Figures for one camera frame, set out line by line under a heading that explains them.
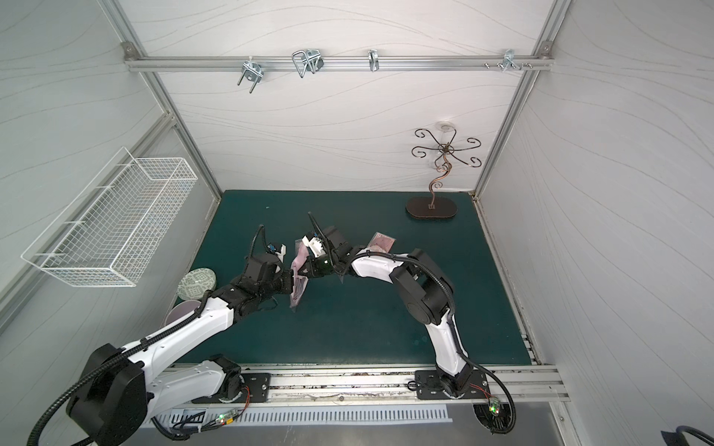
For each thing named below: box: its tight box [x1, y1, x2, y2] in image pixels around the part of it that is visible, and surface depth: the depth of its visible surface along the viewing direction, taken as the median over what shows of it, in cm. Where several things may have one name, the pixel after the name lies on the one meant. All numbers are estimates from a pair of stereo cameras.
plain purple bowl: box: [164, 299, 202, 327], surface depth 85 cm
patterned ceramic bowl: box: [176, 267, 217, 302], surface depth 93 cm
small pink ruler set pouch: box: [367, 231, 397, 254], surface depth 106 cm
